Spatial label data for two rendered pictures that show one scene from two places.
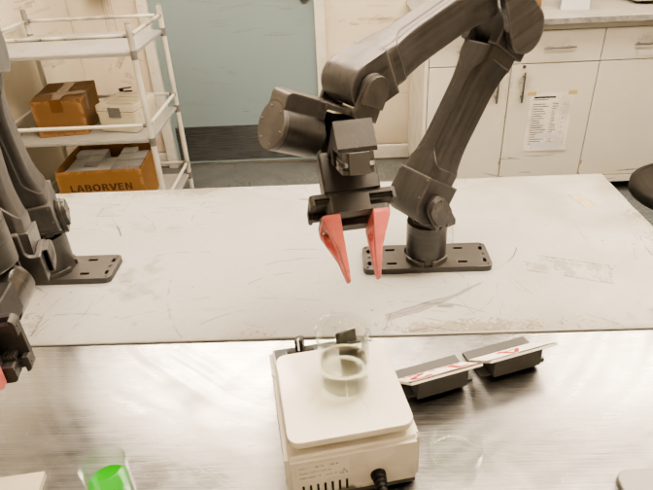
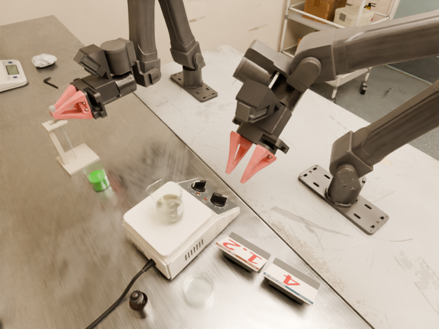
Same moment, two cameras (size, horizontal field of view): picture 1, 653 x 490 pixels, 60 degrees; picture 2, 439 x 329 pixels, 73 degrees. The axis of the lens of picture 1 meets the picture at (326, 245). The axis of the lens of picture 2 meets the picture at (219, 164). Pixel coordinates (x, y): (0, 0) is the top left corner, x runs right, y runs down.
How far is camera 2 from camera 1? 0.42 m
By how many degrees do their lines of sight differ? 41
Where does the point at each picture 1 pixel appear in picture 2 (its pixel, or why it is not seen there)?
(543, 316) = (353, 287)
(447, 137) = (381, 132)
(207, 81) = not seen: hidden behind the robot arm
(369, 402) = (164, 231)
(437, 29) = (400, 44)
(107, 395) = (144, 147)
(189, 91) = not seen: hidden behind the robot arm
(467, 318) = (309, 245)
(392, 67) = (333, 59)
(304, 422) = (136, 214)
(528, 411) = (258, 314)
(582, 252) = not seen: outside the picture
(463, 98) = (413, 110)
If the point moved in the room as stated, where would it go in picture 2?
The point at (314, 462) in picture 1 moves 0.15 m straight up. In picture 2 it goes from (129, 232) to (106, 177)
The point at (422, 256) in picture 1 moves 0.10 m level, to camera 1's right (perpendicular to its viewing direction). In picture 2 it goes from (331, 193) to (373, 224)
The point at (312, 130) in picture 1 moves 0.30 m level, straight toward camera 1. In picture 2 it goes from (257, 77) to (88, 156)
